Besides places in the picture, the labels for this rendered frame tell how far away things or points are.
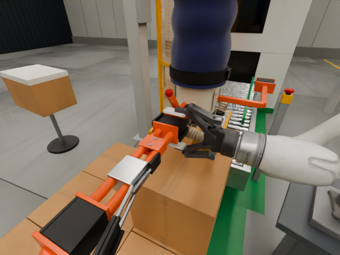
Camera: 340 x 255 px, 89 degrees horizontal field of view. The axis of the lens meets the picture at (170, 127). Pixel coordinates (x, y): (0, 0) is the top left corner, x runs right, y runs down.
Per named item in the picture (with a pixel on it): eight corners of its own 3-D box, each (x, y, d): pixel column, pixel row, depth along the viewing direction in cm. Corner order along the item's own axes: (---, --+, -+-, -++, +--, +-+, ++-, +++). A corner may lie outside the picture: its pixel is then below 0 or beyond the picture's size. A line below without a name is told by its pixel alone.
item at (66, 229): (85, 206, 35) (77, 190, 32) (114, 222, 32) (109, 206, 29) (43, 250, 28) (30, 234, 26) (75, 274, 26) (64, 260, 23)
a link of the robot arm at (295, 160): (259, 172, 39) (252, 171, 52) (346, 198, 34) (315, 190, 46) (269, 127, 41) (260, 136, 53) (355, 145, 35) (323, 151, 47)
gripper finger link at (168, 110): (184, 118, 48) (184, 115, 48) (162, 112, 51) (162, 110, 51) (187, 113, 51) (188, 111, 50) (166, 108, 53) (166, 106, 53)
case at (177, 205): (177, 159, 142) (179, 116, 120) (227, 176, 126) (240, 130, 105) (133, 226, 96) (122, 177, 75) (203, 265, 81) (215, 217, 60)
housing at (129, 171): (128, 167, 44) (125, 153, 42) (151, 175, 42) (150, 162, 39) (109, 187, 39) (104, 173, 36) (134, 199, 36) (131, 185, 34)
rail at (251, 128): (254, 90, 312) (256, 79, 302) (257, 90, 310) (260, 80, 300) (237, 185, 136) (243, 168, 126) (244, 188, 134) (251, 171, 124)
